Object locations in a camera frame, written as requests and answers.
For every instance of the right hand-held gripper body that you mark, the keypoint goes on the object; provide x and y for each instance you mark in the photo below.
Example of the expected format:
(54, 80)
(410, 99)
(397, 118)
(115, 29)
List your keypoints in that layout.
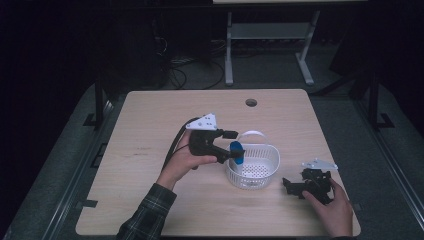
(316, 183)

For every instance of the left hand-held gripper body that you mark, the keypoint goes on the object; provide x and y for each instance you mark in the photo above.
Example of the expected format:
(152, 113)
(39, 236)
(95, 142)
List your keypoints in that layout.
(201, 140)

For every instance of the white tube with blue cap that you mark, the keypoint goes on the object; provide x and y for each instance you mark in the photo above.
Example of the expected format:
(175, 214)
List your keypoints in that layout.
(237, 146)

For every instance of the white plastic basket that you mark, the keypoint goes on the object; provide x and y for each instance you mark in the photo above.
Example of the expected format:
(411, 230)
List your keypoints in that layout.
(260, 166)

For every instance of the person's left hand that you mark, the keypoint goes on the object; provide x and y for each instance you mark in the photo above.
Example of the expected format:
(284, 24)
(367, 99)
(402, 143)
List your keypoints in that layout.
(181, 163)

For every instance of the person's right hand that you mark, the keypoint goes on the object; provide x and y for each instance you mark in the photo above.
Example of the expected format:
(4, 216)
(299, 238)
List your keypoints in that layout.
(333, 213)

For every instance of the grey metal stand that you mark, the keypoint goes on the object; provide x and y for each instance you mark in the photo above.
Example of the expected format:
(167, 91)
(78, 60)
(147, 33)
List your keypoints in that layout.
(266, 31)

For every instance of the black metal post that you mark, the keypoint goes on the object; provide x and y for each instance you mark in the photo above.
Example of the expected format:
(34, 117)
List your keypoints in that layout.
(99, 103)
(374, 100)

